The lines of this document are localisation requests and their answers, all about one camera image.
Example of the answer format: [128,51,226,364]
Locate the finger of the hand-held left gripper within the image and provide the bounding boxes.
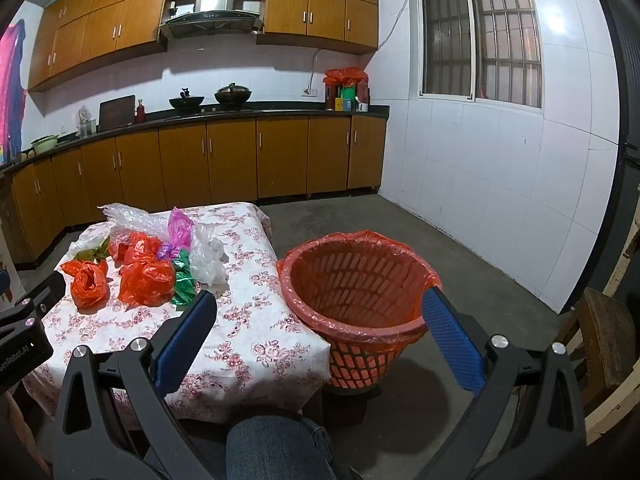
[0,271,67,319]

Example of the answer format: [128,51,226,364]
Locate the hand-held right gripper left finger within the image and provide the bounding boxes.
[52,290,236,480]

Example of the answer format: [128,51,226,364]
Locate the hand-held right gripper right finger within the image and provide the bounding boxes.
[415,287,586,480]

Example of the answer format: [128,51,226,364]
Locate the olive green plastic bag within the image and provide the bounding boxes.
[75,235,111,262]

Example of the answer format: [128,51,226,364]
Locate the large white plastic bag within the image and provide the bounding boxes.
[189,222,228,286]

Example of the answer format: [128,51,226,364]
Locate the red plastic lattice basket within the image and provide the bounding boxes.
[276,232,443,396]

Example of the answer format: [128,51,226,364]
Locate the clear bubble wrap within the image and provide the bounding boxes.
[97,203,173,241]

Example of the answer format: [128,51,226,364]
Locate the pink plastic bag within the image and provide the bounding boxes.
[167,207,195,251]

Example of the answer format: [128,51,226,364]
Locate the person's left forearm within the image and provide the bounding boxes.
[0,392,26,461]

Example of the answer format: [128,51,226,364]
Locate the white appliance with stickers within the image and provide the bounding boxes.
[0,232,23,306]

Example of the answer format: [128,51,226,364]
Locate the table with floral cloth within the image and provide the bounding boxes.
[22,202,333,423]

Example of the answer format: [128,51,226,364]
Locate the dark stool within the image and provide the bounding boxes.
[300,382,386,428]

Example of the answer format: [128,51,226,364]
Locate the person's jeans leg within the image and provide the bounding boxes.
[227,412,333,480]

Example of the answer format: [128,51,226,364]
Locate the brown wooden chair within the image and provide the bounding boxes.
[550,287,636,411]

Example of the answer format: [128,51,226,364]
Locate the glass jar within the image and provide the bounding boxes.
[76,106,97,138]

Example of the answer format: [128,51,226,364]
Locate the wooden base cabinets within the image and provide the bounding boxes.
[0,114,388,266]

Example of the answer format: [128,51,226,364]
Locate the dark cutting board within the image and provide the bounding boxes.
[97,95,137,132]

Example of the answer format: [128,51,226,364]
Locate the pink hanging cloth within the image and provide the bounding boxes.
[0,20,27,163]

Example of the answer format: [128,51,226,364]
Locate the black wok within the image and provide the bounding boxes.
[168,87,206,112]

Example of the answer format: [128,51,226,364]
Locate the dark pot with lid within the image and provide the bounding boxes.
[215,82,252,107]

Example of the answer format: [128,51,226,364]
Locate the black kitchen countertop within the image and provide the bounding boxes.
[0,104,390,171]

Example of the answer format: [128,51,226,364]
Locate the red bag over containers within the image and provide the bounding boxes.
[323,66,368,88]

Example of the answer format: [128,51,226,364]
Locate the barred sliding window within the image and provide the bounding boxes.
[407,0,543,108]

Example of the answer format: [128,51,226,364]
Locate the white window cable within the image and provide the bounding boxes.
[378,0,418,51]

